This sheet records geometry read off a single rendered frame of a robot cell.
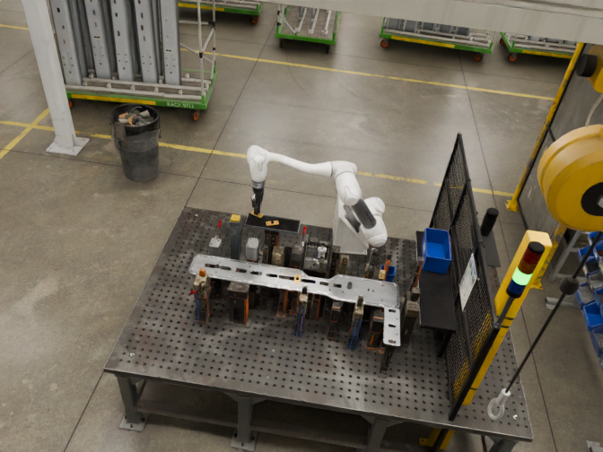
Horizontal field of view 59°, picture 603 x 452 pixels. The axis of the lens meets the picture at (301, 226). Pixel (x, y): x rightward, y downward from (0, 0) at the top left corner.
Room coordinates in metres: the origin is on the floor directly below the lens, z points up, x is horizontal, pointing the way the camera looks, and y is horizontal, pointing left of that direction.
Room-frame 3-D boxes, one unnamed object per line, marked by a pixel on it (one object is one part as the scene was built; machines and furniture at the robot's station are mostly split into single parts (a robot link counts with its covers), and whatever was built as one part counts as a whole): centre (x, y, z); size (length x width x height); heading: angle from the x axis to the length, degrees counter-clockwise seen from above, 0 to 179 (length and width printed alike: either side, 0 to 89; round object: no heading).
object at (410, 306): (2.24, -0.74, 0.88); 0.08 x 0.08 x 0.36; 86
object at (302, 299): (2.24, -0.06, 0.87); 0.12 x 0.09 x 0.35; 176
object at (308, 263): (2.61, -0.12, 0.94); 0.18 x 0.13 x 0.49; 86
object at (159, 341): (2.52, -0.24, 0.68); 2.56 x 1.61 x 0.04; 86
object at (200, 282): (2.27, 0.59, 0.88); 0.15 x 0.11 x 0.36; 176
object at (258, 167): (2.79, 0.31, 1.59); 0.13 x 0.11 x 0.16; 17
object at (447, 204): (2.65, -1.05, 0.77); 1.97 x 0.14 x 1.55; 176
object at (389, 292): (2.41, 0.01, 1.00); 1.38 x 0.22 x 0.02; 86
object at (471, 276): (2.25, -1.02, 1.30); 0.23 x 0.02 x 0.31; 176
